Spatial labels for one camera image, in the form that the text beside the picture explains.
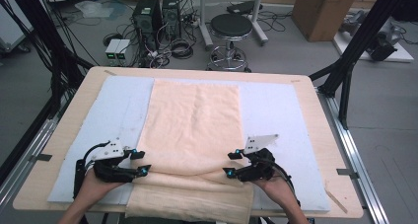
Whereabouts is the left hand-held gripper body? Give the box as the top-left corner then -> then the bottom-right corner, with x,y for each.
90,137 -> 136,184

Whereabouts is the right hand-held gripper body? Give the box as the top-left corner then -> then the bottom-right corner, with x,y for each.
236,133 -> 280,183

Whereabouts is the cream towel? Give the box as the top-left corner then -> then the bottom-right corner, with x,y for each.
124,79 -> 255,224

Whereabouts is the person's left hand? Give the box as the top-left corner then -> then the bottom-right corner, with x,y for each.
77,169 -> 124,208

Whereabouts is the person's right hand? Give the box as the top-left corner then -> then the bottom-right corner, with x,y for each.
252,173 -> 299,212

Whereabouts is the white grid mat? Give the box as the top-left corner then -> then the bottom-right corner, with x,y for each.
47,75 -> 331,213

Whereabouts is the grey tape strip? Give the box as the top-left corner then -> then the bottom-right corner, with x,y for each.
336,168 -> 360,180
29,153 -> 53,163

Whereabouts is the thin wooden stick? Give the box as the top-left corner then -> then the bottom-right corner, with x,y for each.
324,187 -> 349,214

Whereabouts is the white power supply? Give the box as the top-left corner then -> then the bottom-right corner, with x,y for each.
114,38 -> 133,67
104,38 -> 122,67

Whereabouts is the black round stool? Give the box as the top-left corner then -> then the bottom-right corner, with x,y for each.
205,13 -> 254,73

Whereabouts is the white stand leg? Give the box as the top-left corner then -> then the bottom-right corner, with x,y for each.
249,0 -> 269,46
196,0 -> 215,50

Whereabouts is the large black computer tower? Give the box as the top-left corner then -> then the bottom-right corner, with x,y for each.
132,0 -> 164,50

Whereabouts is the slim black computer tower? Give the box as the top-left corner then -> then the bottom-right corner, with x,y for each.
162,0 -> 182,40

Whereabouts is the black flat bag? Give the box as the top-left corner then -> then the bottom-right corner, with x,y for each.
226,0 -> 264,16

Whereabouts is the clear plastic bag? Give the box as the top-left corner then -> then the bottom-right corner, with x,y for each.
74,0 -> 114,20

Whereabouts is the cardboard box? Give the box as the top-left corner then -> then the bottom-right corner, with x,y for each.
291,0 -> 364,42

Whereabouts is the grey machine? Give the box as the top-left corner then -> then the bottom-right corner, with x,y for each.
339,10 -> 403,62

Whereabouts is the white panel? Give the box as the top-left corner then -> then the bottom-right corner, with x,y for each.
0,0 -> 34,52

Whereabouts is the white board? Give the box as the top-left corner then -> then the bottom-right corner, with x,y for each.
332,30 -> 415,64

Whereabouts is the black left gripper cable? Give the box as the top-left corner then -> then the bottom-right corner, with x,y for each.
72,140 -> 111,198

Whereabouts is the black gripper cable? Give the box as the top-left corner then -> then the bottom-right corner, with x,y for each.
72,140 -> 111,198
269,161 -> 302,207

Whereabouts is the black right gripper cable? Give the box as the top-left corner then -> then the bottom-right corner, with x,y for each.
269,161 -> 302,207

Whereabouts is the aluminium rail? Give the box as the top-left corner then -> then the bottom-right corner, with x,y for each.
0,118 -> 58,215
316,87 -> 390,224

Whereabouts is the coiled black cable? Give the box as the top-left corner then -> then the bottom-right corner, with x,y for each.
170,37 -> 195,60

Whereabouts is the black metal frame with cables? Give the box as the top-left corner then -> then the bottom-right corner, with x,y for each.
0,0 -> 95,119

